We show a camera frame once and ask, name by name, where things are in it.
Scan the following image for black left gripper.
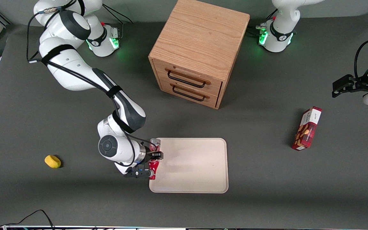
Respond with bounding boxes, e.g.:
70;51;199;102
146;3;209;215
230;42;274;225
332;74;368;98

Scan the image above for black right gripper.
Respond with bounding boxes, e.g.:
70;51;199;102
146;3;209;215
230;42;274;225
135;146;164;173

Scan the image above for red coke bottle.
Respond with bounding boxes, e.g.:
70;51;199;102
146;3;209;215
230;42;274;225
149;138;162;181

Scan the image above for beige rectangular tray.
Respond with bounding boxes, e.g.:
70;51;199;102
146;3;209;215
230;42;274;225
149;138;229;194

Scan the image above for red snack box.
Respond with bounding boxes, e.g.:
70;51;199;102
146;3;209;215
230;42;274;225
291;106;322;151

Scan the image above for wooden drawer front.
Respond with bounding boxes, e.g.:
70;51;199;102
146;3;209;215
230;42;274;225
158;78;220;108
153;59;223;96

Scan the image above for yellow lemon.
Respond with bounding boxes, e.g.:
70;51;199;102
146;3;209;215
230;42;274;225
44;155;61;169

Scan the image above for wooden drawer cabinet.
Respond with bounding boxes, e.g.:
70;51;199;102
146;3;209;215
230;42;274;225
148;0;250;110

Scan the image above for black drawer handle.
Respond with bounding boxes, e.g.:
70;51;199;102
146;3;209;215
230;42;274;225
167;70;206;88
172;85;205;102

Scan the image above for black left base cables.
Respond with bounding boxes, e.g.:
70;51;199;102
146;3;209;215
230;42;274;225
247;9;278;36

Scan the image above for black base cables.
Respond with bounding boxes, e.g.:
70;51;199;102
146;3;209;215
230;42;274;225
102;4;133;39
247;9;278;36

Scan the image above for black cable at table edge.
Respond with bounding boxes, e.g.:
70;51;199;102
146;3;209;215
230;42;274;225
0;210;55;230

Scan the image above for black right base cables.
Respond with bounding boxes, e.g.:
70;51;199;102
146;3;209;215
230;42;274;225
102;4;133;39

